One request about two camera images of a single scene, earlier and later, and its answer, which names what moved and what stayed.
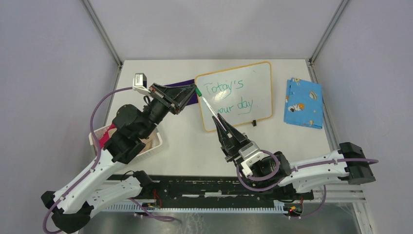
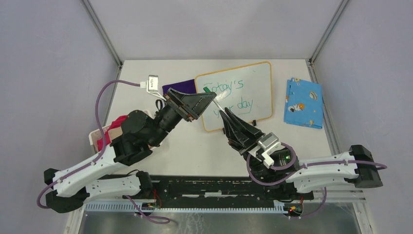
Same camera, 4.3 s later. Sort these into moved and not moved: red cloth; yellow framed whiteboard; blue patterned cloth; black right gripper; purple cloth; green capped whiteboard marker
Moved: green capped whiteboard marker; black right gripper
Not moved: blue patterned cloth; red cloth; yellow framed whiteboard; purple cloth
